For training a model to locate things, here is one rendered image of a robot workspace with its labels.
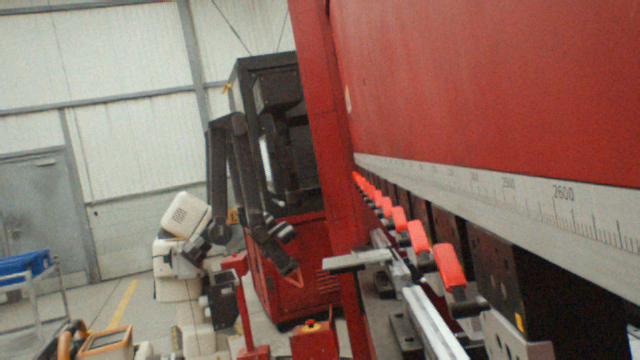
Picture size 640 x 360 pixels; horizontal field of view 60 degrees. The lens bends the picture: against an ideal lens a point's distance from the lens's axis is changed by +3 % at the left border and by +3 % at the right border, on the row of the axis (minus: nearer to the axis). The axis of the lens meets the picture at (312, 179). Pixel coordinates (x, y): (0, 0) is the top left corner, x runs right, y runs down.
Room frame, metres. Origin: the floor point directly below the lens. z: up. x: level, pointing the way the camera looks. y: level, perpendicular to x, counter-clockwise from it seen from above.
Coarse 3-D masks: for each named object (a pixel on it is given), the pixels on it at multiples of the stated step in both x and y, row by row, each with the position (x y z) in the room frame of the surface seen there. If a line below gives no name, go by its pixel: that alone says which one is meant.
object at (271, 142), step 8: (264, 136) 3.11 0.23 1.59; (272, 136) 3.08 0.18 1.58; (280, 136) 3.12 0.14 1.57; (272, 144) 3.08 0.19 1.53; (280, 144) 3.12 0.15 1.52; (272, 152) 3.08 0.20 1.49; (280, 152) 3.12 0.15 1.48; (272, 160) 3.08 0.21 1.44; (280, 160) 3.12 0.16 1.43; (264, 168) 3.51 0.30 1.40; (272, 168) 3.08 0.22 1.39; (280, 168) 3.12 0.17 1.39; (288, 168) 3.12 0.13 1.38; (272, 176) 3.10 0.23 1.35; (280, 176) 3.09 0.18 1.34; (288, 176) 3.12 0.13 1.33; (272, 184) 3.19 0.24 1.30; (280, 184) 3.08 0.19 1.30; (288, 184) 3.12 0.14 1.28; (272, 192) 3.28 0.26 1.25; (280, 192) 3.08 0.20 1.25
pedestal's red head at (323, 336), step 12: (324, 324) 2.04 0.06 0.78; (288, 336) 1.89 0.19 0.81; (300, 336) 1.89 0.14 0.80; (312, 336) 1.89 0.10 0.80; (324, 336) 1.88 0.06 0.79; (336, 336) 2.01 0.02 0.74; (300, 348) 1.89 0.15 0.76; (312, 348) 1.89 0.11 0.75; (324, 348) 1.88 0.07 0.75; (336, 348) 1.98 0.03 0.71
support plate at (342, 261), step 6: (360, 252) 2.18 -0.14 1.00; (366, 252) 2.16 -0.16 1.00; (330, 258) 2.18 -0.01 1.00; (336, 258) 2.16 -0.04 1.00; (342, 258) 2.14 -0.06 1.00; (348, 258) 2.12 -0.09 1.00; (354, 258) 2.10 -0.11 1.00; (366, 258) 2.06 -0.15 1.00; (372, 258) 2.04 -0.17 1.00; (378, 258) 2.02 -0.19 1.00; (384, 258) 2.01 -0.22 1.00; (324, 264) 2.09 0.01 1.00; (330, 264) 2.07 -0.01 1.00; (336, 264) 2.05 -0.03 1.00; (342, 264) 2.03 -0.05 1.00; (348, 264) 2.02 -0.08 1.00; (354, 264) 2.02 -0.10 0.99
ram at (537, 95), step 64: (384, 0) 0.93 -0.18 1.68; (448, 0) 0.53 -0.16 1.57; (512, 0) 0.37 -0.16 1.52; (576, 0) 0.29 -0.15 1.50; (384, 64) 1.06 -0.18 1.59; (448, 64) 0.57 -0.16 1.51; (512, 64) 0.39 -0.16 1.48; (576, 64) 0.30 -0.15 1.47; (384, 128) 1.25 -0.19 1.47; (448, 128) 0.62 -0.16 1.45; (512, 128) 0.41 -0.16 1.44; (576, 128) 0.31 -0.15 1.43; (448, 192) 0.67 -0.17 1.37; (576, 256) 0.34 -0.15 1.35
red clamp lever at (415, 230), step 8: (408, 224) 0.82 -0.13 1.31; (416, 224) 0.81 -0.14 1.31; (408, 232) 0.81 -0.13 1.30; (416, 232) 0.80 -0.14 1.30; (416, 240) 0.79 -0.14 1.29; (424, 240) 0.78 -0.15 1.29; (416, 248) 0.78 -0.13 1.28; (424, 248) 0.78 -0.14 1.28; (424, 256) 0.77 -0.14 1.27; (416, 264) 0.76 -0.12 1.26; (424, 264) 0.75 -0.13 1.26; (432, 264) 0.75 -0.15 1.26; (424, 272) 0.75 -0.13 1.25; (432, 272) 0.75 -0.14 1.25
